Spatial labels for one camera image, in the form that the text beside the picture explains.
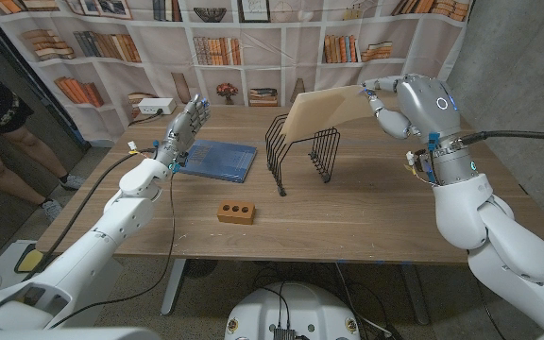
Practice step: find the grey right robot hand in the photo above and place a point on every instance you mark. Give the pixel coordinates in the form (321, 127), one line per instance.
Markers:
(425, 106)

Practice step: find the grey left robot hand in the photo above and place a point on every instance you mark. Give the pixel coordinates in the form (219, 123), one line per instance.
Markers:
(181, 132)

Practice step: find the cream paper folder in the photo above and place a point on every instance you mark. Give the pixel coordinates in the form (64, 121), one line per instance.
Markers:
(319, 111)

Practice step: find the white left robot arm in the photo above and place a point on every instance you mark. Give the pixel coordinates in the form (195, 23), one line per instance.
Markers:
(92, 245)

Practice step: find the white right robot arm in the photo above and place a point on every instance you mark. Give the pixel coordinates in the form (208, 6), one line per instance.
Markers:
(461, 212)

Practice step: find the blue book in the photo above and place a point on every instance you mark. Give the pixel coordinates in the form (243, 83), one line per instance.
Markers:
(225, 160)

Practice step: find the wooden block with three holes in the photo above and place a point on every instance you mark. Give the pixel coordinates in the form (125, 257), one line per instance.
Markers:
(236, 217)

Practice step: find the white power strip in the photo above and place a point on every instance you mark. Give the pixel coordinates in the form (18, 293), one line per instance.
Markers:
(156, 106)

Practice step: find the printed bookshelf backdrop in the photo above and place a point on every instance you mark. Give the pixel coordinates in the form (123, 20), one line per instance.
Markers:
(277, 52)

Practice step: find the grey table leg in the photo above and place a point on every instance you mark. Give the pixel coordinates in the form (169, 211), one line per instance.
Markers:
(174, 288)
(416, 297)

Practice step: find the yellow black floor pad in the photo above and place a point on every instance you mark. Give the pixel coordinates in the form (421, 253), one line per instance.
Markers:
(28, 260)

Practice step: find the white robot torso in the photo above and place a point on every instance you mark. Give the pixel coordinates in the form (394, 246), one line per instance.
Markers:
(295, 307)

